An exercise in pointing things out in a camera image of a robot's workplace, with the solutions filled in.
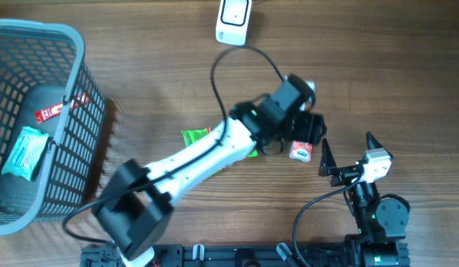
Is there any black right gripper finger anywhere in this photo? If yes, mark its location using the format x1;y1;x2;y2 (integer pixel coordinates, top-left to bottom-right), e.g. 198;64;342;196
366;131;383;150
320;138;337;169

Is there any red small box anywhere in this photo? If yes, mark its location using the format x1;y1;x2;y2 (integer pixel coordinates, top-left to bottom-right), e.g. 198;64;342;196
289;141;313;162

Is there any green candy bag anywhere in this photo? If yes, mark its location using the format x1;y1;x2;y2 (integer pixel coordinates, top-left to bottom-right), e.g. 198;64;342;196
182;127;237;173

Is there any red coffee stick sachet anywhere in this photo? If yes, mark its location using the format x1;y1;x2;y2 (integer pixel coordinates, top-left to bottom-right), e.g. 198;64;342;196
34;93;89;124

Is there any teal tissue pack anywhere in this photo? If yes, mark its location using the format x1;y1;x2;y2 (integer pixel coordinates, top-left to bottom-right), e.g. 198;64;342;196
1;126;50;181

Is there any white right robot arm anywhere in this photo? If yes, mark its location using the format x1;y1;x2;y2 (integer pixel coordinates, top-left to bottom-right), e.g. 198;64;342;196
318;131;410;266

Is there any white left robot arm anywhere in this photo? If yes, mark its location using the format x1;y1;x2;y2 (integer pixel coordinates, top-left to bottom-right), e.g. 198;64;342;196
92;75;317;266

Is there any white barcode scanner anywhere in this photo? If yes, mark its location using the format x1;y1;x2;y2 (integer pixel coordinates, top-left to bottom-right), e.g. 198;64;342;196
215;0;253;46

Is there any grey plastic basket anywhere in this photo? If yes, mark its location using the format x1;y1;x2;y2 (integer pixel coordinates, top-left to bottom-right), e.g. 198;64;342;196
0;19;106;236

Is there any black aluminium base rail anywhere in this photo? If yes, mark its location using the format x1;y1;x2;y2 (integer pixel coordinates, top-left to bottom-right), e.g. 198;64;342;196
79;243;411;267

